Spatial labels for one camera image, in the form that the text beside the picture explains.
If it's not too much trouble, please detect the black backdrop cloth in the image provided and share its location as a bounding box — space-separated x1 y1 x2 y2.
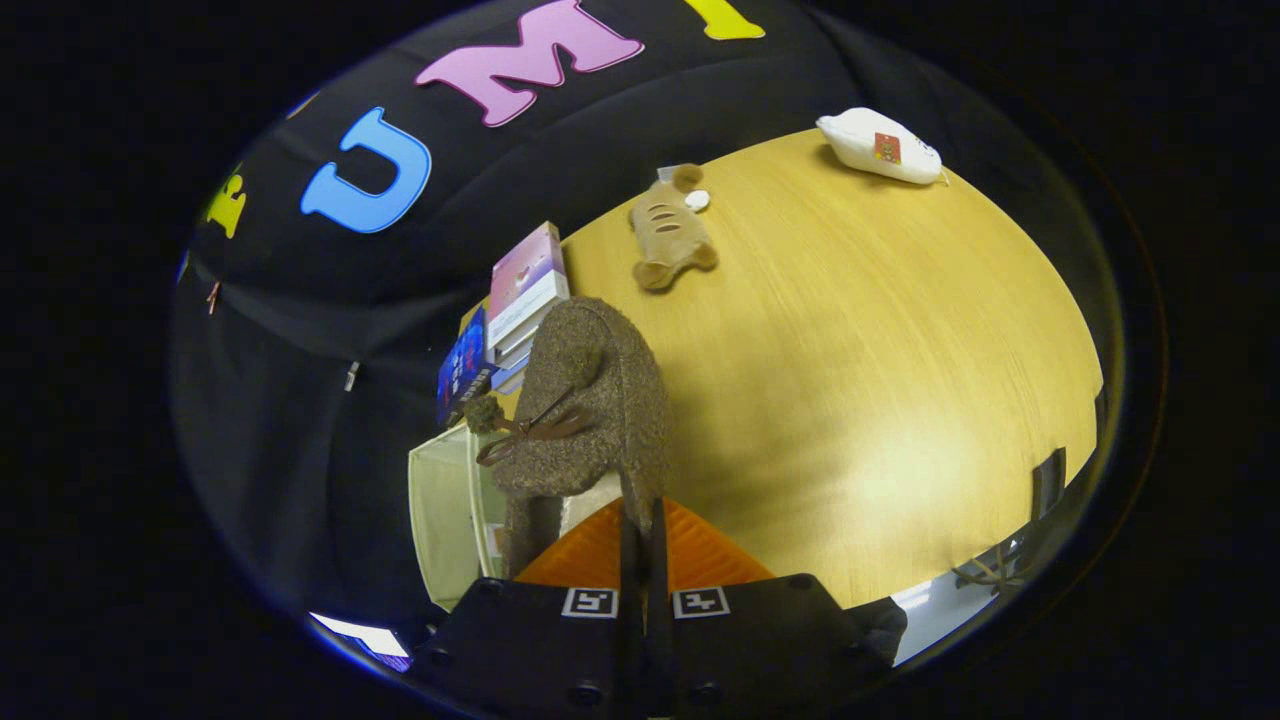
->
168 0 1121 641

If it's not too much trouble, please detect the pink cover book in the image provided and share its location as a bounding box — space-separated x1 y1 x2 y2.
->
487 221 571 349

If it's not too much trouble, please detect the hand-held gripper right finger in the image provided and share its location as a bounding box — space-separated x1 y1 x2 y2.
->
648 497 894 720

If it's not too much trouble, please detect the white plush pouch red label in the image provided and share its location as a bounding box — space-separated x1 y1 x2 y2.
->
816 107 945 186

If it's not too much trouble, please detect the brown fuzzy slipper shoe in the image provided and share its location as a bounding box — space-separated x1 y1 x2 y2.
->
463 296 673 581

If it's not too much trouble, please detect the tan bread plush toy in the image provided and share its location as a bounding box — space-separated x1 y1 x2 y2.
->
628 163 719 292

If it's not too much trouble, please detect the dark blue book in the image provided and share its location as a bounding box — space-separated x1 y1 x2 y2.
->
436 305 498 426

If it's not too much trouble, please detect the lit computer screen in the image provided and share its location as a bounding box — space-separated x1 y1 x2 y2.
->
308 612 413 673

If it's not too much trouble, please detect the pale green fabric storage box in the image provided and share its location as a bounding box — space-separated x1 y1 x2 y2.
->
407 422 626 613

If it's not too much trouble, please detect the pale blue book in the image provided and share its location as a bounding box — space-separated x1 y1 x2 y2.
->
490 345 536 393

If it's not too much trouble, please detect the white book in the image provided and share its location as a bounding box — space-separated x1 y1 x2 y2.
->
495 300 561 371

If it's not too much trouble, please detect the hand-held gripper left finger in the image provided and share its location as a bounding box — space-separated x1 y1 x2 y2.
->
408 498 643 720

